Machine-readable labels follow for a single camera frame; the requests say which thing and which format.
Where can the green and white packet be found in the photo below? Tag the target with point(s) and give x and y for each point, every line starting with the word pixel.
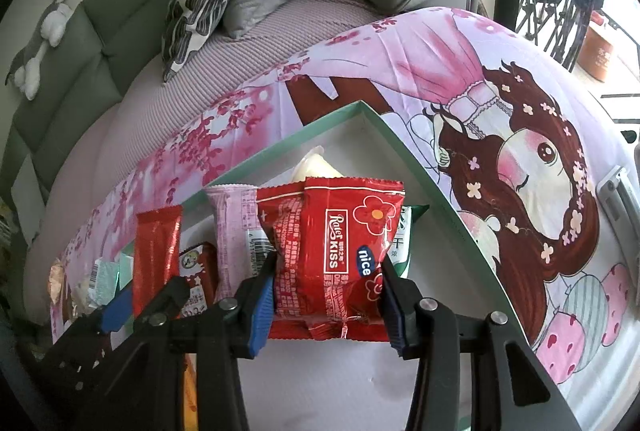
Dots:
pixel 409 231

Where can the pale green packet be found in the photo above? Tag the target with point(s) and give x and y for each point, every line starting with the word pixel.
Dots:
pixel 112 276

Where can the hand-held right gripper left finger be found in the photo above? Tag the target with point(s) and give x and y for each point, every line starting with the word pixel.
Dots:
pixel 261 311

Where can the pale pink packet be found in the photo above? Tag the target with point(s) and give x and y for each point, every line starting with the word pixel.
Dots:
pixel 232 236

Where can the small brown and red packet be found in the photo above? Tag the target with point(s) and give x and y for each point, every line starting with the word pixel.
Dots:
pixel 197 268

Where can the printed blanket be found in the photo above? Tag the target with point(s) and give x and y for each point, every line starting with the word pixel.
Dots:
pixel 450 71

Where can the orange-brown pot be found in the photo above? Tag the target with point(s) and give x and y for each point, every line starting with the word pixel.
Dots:
pixel 600 51

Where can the clear packet with white snack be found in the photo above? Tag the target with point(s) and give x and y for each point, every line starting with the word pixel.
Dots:
pixel 315 168

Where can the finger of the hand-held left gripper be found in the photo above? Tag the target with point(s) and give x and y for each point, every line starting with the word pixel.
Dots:
pixel 170 293
pixel 117 311

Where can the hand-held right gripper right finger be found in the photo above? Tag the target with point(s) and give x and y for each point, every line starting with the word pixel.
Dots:
pixel 395 311

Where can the green cardboard box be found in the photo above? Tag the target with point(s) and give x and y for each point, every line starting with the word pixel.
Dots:
pixel 430 221

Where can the red flower print packet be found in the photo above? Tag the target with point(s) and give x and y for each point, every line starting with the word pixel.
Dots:
pixel 325 261

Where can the grey and white plush toy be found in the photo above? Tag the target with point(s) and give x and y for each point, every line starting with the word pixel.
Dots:
pixel 52 23

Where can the grey metal stand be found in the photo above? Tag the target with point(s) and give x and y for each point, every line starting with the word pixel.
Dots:
pixel 620 201

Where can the shiny red long packet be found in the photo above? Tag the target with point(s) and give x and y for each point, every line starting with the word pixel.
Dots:
pixel 157 251

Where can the pink striped seat cover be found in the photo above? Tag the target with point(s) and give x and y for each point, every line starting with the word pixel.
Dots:
pixel 200 86

